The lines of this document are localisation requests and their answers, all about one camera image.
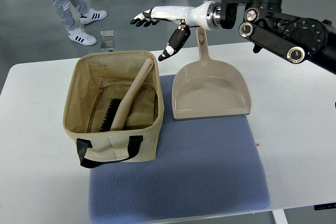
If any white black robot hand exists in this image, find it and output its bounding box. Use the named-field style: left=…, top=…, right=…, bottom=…
left=130, top=1, right=221, bottom=61

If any pink hand broom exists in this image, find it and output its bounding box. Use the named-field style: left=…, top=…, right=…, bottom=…
left=100, top=58, right=154, bottom=132

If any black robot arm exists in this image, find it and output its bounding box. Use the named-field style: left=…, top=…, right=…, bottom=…
left=202, top=0, right=335, bottom=73

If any yellow fabric bag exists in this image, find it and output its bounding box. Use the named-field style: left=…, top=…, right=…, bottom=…
left=63, top=51, right=164, bottom=168

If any pink dustpan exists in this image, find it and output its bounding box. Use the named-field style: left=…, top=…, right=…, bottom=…
left=172, top=27, right=251, bottom=120

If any white striped sneaker far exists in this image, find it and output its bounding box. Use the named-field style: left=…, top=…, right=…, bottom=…
left=80, top=8, right=108, bottom=25

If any white striped sneaker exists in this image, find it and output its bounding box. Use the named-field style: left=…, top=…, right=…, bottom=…
left=67, top=27, right=97, bottom=46
left=80, top=8, right=108, bottom=25

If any white striped sneaker near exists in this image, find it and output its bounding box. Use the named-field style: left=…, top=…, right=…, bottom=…
left=67, top=27, right=97, bottom=46

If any blue textured cushion mat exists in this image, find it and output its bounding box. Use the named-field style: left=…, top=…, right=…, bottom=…
left=89, top=75, right=270, bottom=223

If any white table leg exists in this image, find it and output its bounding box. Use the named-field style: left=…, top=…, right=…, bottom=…
left=272, top=209, right=288, bottom=224

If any black table control panel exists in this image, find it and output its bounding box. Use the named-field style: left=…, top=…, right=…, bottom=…
left=314, top=202, right=336, bottom=211

